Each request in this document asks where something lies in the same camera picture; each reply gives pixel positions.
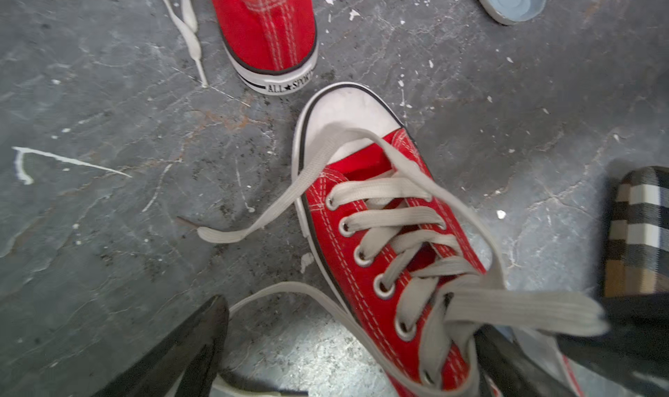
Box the red canvas sneaker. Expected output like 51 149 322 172
152 0 320 96
197 82 609 396

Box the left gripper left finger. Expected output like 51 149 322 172
95 295 229 396

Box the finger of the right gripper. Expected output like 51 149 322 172
557 293 668 396

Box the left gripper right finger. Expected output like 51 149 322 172
475 325 575 397

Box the plaid beige glasses case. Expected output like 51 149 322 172
604 166 668 297

